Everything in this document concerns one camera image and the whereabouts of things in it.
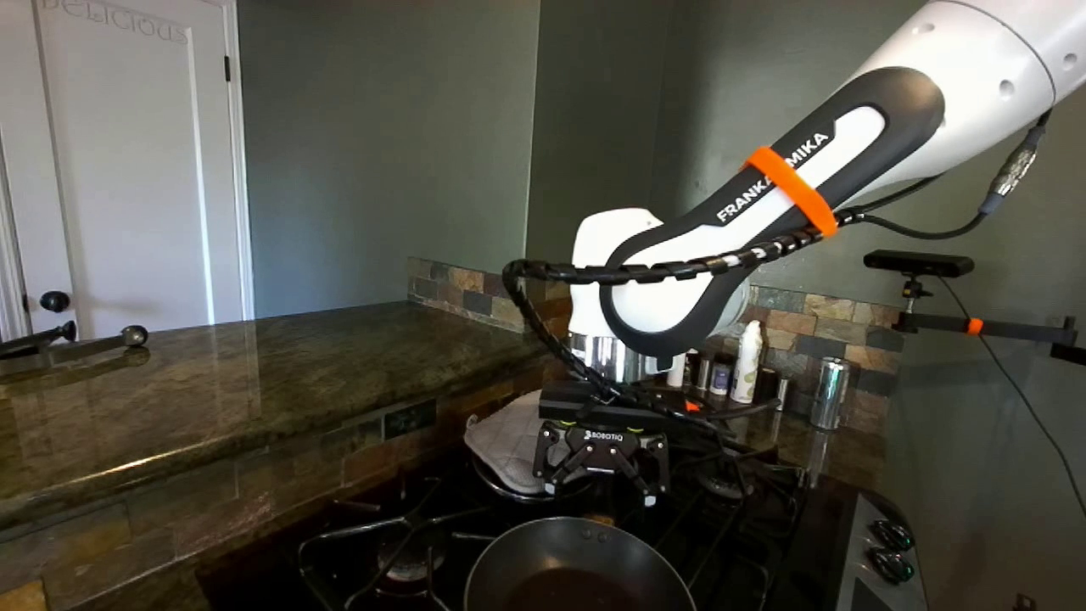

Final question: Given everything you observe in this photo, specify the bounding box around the black gas stove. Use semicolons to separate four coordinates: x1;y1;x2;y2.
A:
201;384;930;611

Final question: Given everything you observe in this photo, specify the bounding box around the black stove knob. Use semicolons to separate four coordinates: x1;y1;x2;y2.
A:
869;549;922;586
869;515;916;554

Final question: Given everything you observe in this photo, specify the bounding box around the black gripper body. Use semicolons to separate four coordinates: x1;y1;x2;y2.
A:
532;418;671;469

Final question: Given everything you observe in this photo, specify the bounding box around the small black jar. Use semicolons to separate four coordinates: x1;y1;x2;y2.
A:
758;366;796;406

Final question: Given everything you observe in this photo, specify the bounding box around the white plastic bottle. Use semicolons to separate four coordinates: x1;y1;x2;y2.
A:
731;320;769;406

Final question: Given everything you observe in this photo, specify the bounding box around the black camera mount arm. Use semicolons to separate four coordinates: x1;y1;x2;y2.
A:
894;272;1086;366

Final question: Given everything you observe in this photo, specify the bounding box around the white cloth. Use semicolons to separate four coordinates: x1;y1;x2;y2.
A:
463;386;556;498

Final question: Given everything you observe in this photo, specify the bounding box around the black stereo camera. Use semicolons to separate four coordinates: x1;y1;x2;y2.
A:
862;249;978;282

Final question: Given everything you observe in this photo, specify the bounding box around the silver drink can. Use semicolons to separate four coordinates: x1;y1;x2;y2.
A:
809;352;856;434

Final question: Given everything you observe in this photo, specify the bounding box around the white panel door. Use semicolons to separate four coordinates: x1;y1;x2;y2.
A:
0;0;258;344

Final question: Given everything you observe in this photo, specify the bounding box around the black frying pan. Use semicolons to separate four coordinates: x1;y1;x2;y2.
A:
459;508;700;611

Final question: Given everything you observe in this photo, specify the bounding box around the thin black camera cable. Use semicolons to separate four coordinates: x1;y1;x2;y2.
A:
933;274;1086;490

